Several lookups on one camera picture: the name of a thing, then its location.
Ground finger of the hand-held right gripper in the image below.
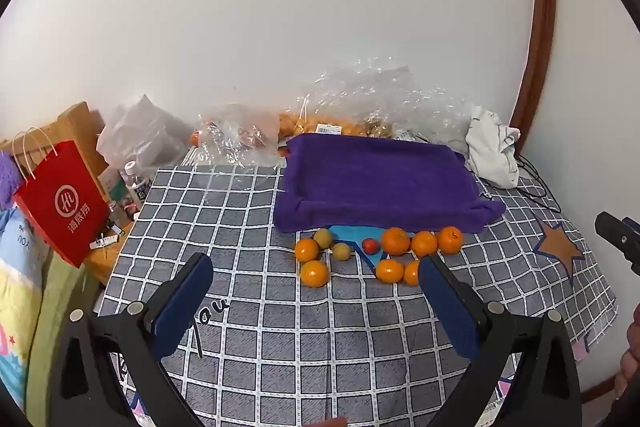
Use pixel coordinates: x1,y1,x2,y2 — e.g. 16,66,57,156
595,212,640,275

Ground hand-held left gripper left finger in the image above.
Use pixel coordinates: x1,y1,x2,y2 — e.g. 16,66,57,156
50,252,216,427

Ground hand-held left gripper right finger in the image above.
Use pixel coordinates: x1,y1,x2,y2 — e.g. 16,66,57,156
417,253,583,427

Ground orange tomato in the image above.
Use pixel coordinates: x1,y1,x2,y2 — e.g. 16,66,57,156
375,258,405,284

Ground small orange mandarin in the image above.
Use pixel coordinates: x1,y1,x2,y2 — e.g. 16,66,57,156
300,260,330,289
294,238,321,263

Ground purple towel covered tray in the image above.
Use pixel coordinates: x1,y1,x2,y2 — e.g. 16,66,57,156
272,133,507,234

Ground person's right hand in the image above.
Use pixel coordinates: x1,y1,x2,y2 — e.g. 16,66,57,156
615,302,640,400

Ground grey checked bedsheet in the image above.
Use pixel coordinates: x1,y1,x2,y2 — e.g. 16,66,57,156
95,147,618,427

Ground clear water bottle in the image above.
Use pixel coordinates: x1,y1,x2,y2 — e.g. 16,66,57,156
122,161,153,204

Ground red paper bag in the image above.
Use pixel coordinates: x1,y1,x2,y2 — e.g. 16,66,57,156
12,127,112,269

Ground white cloth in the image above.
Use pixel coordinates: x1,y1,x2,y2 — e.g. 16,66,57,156
466,106,521,188

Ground colourful printed quilt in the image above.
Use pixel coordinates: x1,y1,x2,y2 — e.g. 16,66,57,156
0,207,101,427

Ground grey plastic bag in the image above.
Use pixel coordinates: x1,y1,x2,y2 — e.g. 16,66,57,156
96,94,193,172

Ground small clear plastic bag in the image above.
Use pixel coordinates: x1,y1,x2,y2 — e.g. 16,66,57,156
197,103,286,168

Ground wooden bedside table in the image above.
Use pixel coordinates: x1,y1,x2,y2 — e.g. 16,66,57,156
0,102,136,283

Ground crumpled clear plastic bag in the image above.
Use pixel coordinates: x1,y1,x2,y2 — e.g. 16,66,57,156
310,59,476,142

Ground purple fluffy cloth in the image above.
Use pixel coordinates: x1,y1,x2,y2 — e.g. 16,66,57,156
0,154,23,210

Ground clear bag of oranges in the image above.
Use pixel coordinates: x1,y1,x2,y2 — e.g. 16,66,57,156
277,99,361,142

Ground black cables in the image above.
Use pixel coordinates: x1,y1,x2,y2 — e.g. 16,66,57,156
517,154,566,212

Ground brown wooden door frame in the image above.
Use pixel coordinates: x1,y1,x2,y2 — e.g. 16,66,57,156
510,0,557,158

